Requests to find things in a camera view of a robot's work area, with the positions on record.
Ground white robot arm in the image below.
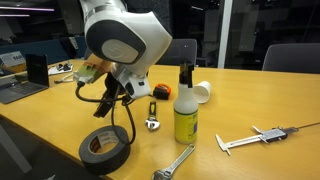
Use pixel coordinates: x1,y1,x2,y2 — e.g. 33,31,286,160
79,0,172,117

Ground grey laptop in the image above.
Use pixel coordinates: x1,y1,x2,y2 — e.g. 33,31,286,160
0,77,49,104

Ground white cable bundle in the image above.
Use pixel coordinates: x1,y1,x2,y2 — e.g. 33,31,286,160
48,61,74,84

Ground grey office chair middle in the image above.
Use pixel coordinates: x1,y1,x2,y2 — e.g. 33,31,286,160
157,39,197,65

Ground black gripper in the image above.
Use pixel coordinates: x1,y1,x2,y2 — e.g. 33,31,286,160
94,73,125,118

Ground white foam cup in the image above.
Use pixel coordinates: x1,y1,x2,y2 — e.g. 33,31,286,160
193,81,211,103

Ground grey office chair right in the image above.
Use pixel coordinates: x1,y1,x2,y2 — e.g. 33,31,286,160
262,43,320,74

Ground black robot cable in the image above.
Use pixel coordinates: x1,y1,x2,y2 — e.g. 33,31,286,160
74,81,137,146

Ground black-handled adjustable wrench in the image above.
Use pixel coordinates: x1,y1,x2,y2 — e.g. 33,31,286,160
145,101,160,131

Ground black upright tablet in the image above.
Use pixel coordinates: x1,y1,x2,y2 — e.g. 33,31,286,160
26,54,49,87

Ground digital caliper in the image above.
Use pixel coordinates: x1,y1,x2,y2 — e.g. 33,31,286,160
215,127,298,155

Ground orange tape measure far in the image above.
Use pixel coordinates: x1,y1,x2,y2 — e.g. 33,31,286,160
153,83,171,100

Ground silver adjustable wrench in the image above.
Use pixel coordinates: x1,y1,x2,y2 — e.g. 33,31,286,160
152,144,195,180

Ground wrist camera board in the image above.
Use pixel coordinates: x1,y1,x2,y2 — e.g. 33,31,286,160
73,63,109,84

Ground grey office chair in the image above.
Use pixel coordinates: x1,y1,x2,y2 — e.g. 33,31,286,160
262,43,320,74
157,39,197,65

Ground black duct tape roll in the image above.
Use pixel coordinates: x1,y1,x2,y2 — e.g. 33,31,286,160
79,126,130,175

